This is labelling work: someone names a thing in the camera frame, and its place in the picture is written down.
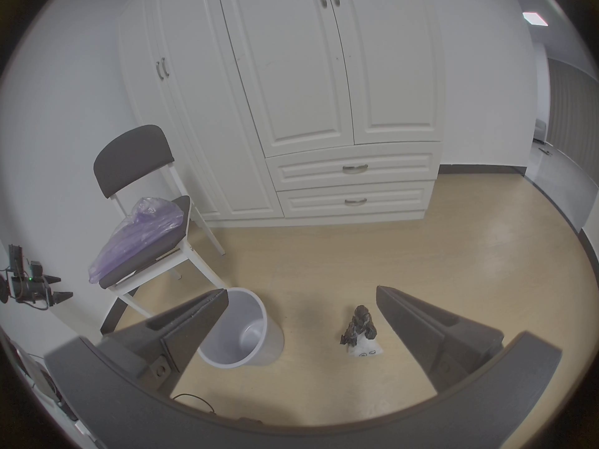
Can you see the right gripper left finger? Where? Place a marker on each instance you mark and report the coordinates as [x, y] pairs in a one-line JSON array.
[[187, 335]]

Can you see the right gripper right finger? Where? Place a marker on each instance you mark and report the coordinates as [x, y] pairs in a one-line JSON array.
[[421, 339]]

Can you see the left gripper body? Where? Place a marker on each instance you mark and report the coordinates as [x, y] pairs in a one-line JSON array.
[[32, 290]]

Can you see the purple plastic bag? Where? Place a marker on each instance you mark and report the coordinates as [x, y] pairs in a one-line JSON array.
[[135, 236]]

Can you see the crumpled black plastic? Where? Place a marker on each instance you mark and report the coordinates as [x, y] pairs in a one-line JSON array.
[[360, 323]]

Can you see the clear printed wrapper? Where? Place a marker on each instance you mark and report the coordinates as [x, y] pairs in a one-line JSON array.
[[367, 350]]

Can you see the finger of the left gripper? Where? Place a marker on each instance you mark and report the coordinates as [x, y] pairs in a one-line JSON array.
[[50, 279], [58, 297]]

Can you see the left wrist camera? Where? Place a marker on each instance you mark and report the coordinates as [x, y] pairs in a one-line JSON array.
[[15, 260]]

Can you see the white trash bin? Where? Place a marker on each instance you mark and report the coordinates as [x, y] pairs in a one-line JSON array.
[[269, 339]]

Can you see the ceiling light panel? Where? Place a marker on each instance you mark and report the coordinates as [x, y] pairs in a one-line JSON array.
[[536, 18]]

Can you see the white wardrobe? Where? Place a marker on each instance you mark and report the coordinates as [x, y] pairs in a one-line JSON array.
[[304, 87]]

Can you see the white chair with grey seat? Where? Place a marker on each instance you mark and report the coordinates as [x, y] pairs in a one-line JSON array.
[[133, 157]]

